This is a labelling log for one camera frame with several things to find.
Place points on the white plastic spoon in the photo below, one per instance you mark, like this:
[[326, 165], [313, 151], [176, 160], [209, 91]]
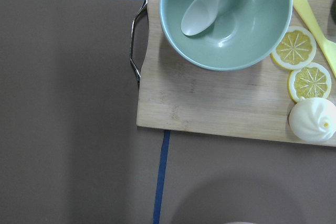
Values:
[[199, 16]]

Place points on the green bowl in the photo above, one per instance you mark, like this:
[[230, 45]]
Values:
[[243, 34]]

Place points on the yellow plastic knife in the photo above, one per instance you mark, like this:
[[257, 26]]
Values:
[[303, 9]]

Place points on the white garlic bun toy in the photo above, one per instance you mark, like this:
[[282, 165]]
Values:
[[313, 120]]

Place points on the wooden cutting board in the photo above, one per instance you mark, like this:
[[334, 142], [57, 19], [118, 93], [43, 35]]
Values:
[[252, 102]]

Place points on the lemon slice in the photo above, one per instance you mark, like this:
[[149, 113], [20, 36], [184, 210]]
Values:
[[296, 50], [311, 81]]

